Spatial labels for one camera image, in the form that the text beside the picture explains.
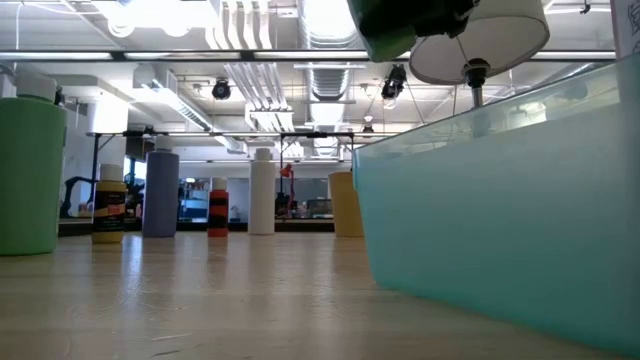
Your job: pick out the large lavender paint bottle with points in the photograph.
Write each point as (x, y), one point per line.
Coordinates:
(160, 200)

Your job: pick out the black background robot arm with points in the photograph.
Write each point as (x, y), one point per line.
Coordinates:
(66, 200)

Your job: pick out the black ceiling spotlight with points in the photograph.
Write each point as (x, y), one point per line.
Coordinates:
(221, 89)

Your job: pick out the teal translucent plastic bin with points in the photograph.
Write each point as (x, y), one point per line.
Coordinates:
(500, 225)

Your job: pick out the small red paint bottle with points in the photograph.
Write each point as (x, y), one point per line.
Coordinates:
(218, 197)

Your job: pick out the small yellow paint bottle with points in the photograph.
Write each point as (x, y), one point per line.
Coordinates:
(109, 186)

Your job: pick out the silver ventilation duct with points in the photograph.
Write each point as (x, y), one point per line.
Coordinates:
(330, 82)

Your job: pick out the red desk lamp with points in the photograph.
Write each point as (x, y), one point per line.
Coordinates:
(286, 172)

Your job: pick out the large white paint bottle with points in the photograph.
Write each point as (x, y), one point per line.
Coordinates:
(261, 200)

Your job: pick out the large green paint bottle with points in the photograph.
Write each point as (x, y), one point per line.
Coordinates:
(387, 37)
(30, 175)

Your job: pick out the black background rig frame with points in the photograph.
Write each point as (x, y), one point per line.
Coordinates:
(315, 134)

